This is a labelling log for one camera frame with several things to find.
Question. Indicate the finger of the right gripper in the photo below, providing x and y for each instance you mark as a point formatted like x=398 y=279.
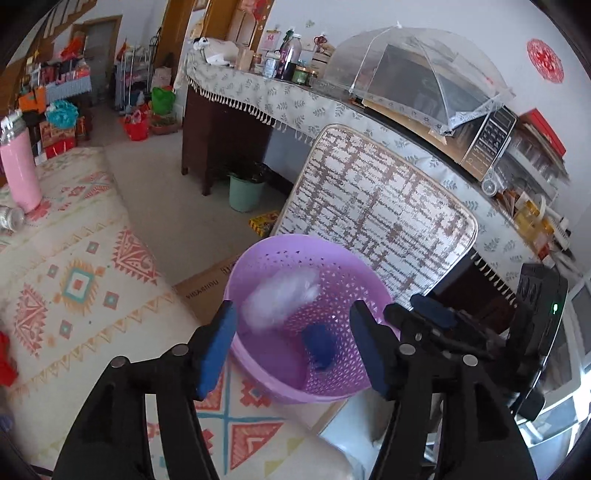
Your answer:
x=433 y=311
x=419 y=331

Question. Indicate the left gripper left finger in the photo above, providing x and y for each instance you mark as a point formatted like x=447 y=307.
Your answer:
x=108 y=439

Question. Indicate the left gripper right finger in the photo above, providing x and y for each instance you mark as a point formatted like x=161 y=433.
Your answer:
x=450 y=421

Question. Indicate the blue medicine box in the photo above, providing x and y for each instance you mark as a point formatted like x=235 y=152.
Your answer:
x=320 y=344

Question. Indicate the green trash bucket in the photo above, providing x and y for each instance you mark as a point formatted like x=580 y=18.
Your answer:
x=245 y=192

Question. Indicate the leaf pattern sideboard cloth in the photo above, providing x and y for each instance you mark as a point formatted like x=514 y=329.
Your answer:
x=283 y=105

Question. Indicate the purple perforated basket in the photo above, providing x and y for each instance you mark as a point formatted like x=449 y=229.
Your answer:
x=276 y=358

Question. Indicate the patterned chair right side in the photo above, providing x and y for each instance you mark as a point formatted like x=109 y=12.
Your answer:
x=356 y=193

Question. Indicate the floral tablecloth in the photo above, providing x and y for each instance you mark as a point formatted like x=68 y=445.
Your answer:
x=79 y=288

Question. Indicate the microwave oven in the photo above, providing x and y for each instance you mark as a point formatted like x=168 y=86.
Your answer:
x=473 y=147

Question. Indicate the mesh food cover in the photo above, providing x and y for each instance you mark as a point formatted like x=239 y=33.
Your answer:
x=436 y=77

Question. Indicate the green capped spice bottle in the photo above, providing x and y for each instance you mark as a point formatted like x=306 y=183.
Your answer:
x=11 y=218

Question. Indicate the pink thermos bottle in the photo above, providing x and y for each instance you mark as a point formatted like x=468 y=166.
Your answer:
x=18 y=162

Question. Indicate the red paper wall decoration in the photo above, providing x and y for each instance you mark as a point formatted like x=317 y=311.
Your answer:
x=545 y=61

